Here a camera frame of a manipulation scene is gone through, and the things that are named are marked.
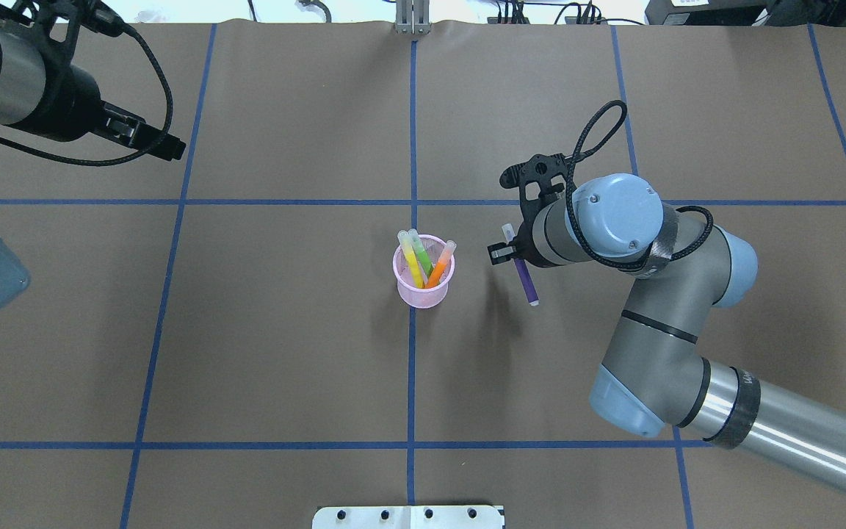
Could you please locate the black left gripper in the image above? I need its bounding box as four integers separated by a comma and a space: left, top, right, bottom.
26, 65, 186, 161

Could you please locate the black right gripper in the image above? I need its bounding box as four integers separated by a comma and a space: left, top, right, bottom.
488, 209, 553, 268

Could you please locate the purple highlighter pen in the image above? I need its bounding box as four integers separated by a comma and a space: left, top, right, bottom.
502, 223, 540, 307

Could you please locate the orange highlighter pen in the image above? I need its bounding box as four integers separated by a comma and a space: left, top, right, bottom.
425, 240, 457, 290

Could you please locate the green highlighter pen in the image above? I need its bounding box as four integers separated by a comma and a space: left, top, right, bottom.
408, 228, 434, 279

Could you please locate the yellow highlighter pen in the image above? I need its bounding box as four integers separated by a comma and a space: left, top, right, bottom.
397, 230, 425, 290

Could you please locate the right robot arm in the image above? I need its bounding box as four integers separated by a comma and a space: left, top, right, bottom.
489, 170, 846, 493

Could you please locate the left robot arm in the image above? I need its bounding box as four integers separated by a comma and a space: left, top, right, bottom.
0, 1, 186, 309

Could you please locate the pink mesh pen holder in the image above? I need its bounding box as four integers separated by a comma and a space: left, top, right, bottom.
391, 234, 455, 309

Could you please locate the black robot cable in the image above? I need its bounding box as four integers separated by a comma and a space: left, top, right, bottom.
0, 22, 176, 168

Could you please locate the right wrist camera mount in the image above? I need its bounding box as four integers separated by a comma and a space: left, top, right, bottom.
498, 154, 571, 218

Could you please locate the right robot cable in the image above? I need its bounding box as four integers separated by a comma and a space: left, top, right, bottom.
563, 100, 715, 273

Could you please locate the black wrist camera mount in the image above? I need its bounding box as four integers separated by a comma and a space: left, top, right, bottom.
0, 1, 127, 69

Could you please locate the aluminium frame post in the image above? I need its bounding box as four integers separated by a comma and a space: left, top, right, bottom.
392, 0, 432, 36

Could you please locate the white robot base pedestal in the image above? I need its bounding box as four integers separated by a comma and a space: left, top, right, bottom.
311, 505, 507, 528

